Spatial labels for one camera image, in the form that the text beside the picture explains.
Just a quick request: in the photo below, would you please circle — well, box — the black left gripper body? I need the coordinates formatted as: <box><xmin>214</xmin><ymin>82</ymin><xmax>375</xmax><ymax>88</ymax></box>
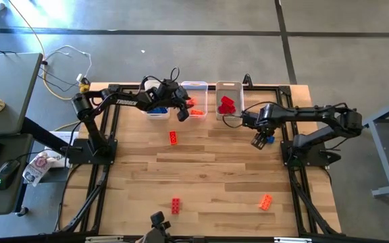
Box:
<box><xmin>153</xmin><ymin>79</ymin><xmax>190</xmax><ymax>111</ymax></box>

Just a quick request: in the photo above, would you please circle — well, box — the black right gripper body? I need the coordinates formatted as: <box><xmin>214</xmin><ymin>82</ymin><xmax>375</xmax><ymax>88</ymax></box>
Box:
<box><xmin>241</xmin><ymin>104</ymin><xmax>278</xmax><ymax>135</ymax></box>

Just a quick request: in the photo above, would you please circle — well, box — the clear plastic bin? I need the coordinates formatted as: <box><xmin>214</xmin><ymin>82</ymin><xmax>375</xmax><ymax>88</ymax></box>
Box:
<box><xmin>180</xmin><ymin>80</ymin><xmax>209</xmax><ymax>122</ymax></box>

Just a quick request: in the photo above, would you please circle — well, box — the white plastic bin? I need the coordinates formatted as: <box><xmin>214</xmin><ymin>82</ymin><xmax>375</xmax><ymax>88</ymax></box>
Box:
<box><xmin>215</xmin><ymin>80</ymin><xmax>245</xmax><ymax>122</ymax></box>
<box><xmin>140</xmin><ymin>80</ymin><xmax>172</xmax><ymax>121</ymax></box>

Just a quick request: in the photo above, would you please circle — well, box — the white cardboard box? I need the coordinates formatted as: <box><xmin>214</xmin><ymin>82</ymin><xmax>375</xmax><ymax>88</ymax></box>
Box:
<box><xmin>44</xmin><ymin>130</ymin><xmax>80</xmax><ymax>169</ymax></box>

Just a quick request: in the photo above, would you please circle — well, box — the grey metal table stand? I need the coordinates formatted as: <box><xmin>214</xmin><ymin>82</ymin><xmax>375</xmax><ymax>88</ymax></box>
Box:
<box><xmin>363</xmin><ymin>90</ymin><xmax>389</xmax><ymax>198</ymax></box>

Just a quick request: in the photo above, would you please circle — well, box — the black desk leg bar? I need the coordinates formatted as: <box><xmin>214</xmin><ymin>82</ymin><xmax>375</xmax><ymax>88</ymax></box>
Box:
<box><xmin>20</xmin><ymin>116</ymin><xmax>72</xmax><ymax>157</ymax></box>

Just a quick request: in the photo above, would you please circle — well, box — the white printed snack bag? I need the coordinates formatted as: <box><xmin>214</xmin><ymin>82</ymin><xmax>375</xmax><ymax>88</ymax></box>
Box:
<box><xmin>22</xmin><ymin>151</ymin><xmax>57</xmax><ymax>188</ymax></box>

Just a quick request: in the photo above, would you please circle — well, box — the light grey desk top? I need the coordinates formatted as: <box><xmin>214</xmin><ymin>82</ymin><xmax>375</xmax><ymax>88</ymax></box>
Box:
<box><xmin>0</xmin><ymin>52</ymin><xmax>44</xmax><ymax>136</ymax></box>

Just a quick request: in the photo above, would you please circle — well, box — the black computer mouse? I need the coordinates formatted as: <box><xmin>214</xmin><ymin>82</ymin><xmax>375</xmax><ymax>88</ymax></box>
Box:
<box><xmin>0</xmin><ymin>159</ymin><xmax>21</xmax><ymax>191</ymax></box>

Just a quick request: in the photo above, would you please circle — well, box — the dark grey desk top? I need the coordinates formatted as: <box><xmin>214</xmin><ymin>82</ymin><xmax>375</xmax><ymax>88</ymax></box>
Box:
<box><xmin>0</xmin><ymin>133</ymin><xmax>35</xmax><ymax>217</ymax></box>

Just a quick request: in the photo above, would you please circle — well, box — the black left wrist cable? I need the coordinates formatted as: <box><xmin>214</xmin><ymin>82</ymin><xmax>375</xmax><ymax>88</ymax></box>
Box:
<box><xmin>139</xmin><ymin>66</ymin><xmax>181</xmax><ymax>90</ymax></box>

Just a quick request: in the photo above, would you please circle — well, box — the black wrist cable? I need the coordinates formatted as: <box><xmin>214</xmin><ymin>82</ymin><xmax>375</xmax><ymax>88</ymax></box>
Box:
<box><xmin>222</xmin><ymin>101</ymin><xmax>280</xmax><ymax>129</ymax></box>
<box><xmin>139</xmin><ymin>66</ymin><xmax>181</xmax><ymax>90</ymax></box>

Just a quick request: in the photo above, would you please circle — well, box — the black aluminium table frame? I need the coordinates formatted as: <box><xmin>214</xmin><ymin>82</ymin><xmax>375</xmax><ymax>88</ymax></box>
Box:
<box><xmin>55</xmin><ymin>82</ymin><xmax>344</xmax><ymax>243</ymax></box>

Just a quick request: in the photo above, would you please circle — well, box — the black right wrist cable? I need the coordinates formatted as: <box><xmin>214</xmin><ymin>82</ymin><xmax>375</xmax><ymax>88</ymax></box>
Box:
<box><xmin>222</xmin><ymin>101</ymin><xmax>280</xmax><ymax>129</ymax></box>

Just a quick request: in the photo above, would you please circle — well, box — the black diagonal frame strut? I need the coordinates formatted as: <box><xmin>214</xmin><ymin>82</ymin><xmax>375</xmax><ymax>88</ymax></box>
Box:
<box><xmin>59</xmin><ymin>165</ymin><xmax>109</xmax><ymax>234</ymax></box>
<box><xmin>288</xmin><ymin>168</ymin><xmax>337</xmax><ymax>236</ymax></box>

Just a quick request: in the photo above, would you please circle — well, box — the white cable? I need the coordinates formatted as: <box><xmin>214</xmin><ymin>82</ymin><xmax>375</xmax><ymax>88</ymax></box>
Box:
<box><xmin>44</xmin><ymin>45</ymin><xmax>93</xmax><ymax>82</ymax></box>

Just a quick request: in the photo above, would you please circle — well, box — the silver metal bracket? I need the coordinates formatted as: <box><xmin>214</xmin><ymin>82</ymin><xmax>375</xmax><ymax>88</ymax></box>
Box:
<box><xmin>274</xmin><ymin>237</ymin><xmax>313</xmax><ymax>243</ymax></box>
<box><xmin>84</xmin><ymin>236</ymin><xmax>125</xmax><ymax>243</ymax></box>

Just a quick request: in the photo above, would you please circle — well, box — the yellow cable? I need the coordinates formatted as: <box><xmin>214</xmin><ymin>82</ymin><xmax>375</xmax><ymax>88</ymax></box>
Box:
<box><xmin>7</xmin><ymin>0</ymin><xmax>90</xmax><ymax>101</ymax></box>

